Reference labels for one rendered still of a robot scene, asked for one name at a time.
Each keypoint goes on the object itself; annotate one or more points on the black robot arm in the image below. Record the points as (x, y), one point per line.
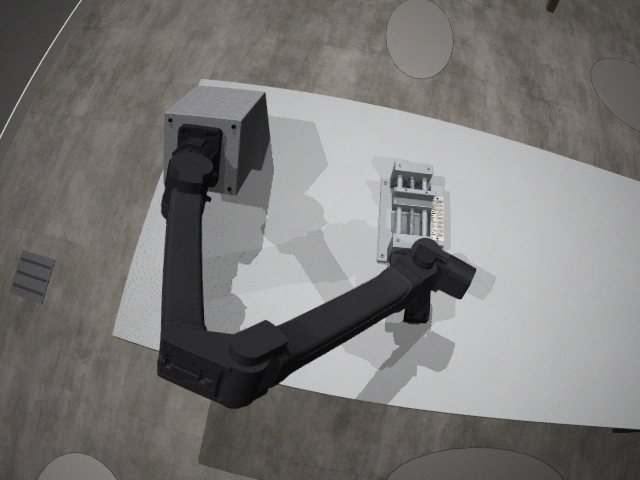
(229, 370)

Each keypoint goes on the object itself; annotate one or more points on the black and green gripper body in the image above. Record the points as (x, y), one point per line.
(394, 257)

